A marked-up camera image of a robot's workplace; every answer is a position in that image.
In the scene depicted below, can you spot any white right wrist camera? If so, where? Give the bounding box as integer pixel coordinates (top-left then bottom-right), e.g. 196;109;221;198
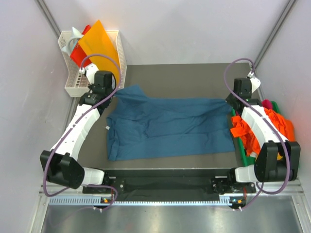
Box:
247;71;261;93

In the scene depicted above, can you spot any red plastic board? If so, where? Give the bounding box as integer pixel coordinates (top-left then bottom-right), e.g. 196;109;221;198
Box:
70;25;91;67

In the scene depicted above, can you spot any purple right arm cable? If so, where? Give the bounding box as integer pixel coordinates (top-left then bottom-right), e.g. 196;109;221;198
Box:
223;58;292;212

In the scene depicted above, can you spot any grey slotted cable duct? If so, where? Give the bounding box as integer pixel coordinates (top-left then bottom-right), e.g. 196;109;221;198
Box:
49;196;232;206

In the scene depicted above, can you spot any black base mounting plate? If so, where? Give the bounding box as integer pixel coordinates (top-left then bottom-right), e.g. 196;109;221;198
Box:
82;168;256;201

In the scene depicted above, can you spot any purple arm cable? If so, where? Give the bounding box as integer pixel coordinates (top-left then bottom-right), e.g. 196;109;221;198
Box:
42;54;122;212
223;58;292;212

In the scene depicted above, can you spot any orange plastic board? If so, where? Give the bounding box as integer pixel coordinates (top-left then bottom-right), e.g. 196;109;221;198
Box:
78;20;120;83

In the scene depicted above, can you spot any light blue plastic ring tool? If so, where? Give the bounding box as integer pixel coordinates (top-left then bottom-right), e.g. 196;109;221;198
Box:
61;27;83;55

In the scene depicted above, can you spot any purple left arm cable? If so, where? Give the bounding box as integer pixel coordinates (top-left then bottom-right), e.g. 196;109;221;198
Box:
42;54;122;212

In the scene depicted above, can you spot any pink t shirt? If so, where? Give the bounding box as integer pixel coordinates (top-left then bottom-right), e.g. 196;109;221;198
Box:
261;99;273;109

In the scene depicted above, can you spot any blue t shirt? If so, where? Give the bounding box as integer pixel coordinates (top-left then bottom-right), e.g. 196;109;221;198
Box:
106;85;235;161

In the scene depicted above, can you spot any white perforated plastic basket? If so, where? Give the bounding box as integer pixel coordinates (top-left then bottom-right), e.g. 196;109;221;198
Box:
62;30;127;98

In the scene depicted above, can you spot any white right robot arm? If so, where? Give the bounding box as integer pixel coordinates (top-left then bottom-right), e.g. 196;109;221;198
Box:
226;77;301;195

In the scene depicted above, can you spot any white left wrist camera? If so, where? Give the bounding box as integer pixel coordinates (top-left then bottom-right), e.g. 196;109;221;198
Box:
79;63;99;84

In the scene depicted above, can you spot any orange t shirt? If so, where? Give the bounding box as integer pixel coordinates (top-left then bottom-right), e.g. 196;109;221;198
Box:
230;108;296;157

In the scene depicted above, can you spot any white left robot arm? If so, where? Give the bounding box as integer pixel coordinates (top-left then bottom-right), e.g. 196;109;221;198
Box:
40;69;117;193

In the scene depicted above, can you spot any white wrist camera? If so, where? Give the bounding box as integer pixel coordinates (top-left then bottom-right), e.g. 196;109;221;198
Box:
247;71;261;93
79;63;99;84

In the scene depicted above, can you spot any green plastic bin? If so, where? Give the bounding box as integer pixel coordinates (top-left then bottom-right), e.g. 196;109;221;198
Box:
231;101;280;166

